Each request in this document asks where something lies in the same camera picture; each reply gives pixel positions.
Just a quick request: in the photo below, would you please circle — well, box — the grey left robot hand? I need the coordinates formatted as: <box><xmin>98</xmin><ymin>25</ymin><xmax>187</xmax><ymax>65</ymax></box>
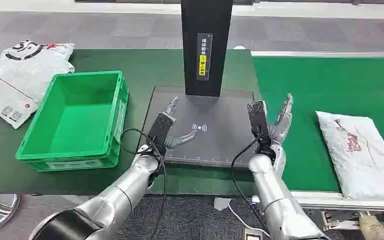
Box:
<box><xmin>163</xmin><ymin>96</ymin><xmax>200</xmax><ymax>150</ymax></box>

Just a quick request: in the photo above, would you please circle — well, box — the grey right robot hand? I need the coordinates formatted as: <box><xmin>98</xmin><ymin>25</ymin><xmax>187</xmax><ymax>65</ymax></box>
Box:
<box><xmin>268</xmin><ymin>93</ymin><xmax>294</xmax><ymax>146</ymax></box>

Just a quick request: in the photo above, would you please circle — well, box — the white parcel with red print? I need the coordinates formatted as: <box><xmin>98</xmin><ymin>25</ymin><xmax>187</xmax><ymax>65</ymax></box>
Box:
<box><xmin>315</xmin><ymin>110</ymin><xmax>384</xmax><ymax>201</ymax></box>

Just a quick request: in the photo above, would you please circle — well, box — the dark grey scanner pad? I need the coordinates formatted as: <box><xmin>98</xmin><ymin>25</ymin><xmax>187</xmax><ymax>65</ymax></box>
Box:
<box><xmin>141</xmin><ymin>85</ymin><xmax>263</xmax><ymax>169</ymax></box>

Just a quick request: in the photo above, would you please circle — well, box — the green conveyor belt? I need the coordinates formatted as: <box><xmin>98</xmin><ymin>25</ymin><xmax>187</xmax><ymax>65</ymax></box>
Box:
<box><xmin>251</xmin><ymin>56</ymin><xmax>384</xmax><ymax>193</ymax></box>

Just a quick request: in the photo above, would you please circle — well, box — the white plug adapter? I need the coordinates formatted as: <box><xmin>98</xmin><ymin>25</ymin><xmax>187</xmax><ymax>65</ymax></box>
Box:
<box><xmin>213</xmin><ymin>197</ymin><xmax>232</xmax><ymax>212</ymax></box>

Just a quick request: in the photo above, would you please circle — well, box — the green plastic crate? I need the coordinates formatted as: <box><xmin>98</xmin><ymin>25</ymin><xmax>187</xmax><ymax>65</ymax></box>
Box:
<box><xmin>15</xmin><ymin>70</ymin><xmax>130</xmax><ymax>173</ymax></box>

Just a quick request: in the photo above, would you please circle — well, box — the power strip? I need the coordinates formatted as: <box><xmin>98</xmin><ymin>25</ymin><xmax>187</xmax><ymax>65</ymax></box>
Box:
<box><xmin>242</xmin><ymin>227</ymin><xmax>264</xmax><ymax>240</ymax></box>

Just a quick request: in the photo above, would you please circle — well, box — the black scanner column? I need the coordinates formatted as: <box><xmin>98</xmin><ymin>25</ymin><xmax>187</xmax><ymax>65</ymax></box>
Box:
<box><xmin>180</xmin><ymin>0</ymin><xmax>235</xmax><ymax>98</ymax></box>

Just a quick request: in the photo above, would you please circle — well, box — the white parcel with black brushwork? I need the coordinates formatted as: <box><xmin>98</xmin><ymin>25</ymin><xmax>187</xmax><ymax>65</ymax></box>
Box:
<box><xmin>0</xmin><ymin>39</ymin><xmax>76</xmax><ymax>102</ymax></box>

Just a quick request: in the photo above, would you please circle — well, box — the white parcel with QR codes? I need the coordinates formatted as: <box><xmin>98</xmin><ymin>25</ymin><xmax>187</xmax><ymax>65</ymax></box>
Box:
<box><xmin>0</xmin><ymin>67</ymin><xmax>41</xmax><ymax>130</ymax></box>

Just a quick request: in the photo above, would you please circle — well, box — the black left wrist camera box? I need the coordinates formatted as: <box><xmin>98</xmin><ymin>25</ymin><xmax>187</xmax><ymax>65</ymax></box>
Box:
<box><xmin>146</xmin><ymin>111</ymin><xmax>177</xmax><ymax>155</ymax></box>

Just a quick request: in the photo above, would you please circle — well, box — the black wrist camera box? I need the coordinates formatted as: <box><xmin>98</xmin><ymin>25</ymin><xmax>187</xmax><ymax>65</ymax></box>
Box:
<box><xmin>246</xmin><ymin>100</ymin><xmax>273</xmax><ymax>141</ymax></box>
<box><xmin>146</xmin><ymin>111</ymin><xmax>177</xmax><ymax>155</ymax></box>

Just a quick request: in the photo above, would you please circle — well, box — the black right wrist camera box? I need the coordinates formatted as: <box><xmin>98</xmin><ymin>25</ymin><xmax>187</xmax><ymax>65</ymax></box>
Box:
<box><xmin>246</xmin><ymin>100</ymin><xmax>273</xmax><ymax>141</ymax></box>

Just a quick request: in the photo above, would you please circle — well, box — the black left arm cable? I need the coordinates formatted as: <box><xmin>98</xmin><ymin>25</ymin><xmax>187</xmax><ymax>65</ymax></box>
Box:
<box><xmin>120</xmin><ymin>128</ymin><xmax>168</xmax><ymax>240</ymax></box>

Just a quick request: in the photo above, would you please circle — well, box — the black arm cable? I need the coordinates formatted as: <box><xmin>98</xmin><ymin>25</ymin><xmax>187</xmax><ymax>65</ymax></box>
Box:
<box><xmin>120</xmin><ymin>128</ymin><xmax>168</xmax><ymax>240</ymax></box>
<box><xmin>230</xmin><ymin>133</ymin><xmax>273</xmax><ymax>240</ymax></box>

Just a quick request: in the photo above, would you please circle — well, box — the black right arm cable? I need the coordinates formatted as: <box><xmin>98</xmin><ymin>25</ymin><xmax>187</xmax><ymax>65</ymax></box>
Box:
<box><xmin>230</xmin><ymin>133</ymin><xmax>273</xmax><ymax>240</ymax></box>

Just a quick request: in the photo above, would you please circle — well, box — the white floor cable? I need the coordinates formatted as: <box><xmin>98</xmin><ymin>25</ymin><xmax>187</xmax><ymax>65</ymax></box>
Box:
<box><xmin>226</xmin><ymin>202</ymin><xmax>273</xmax><ymax>240</ymax></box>

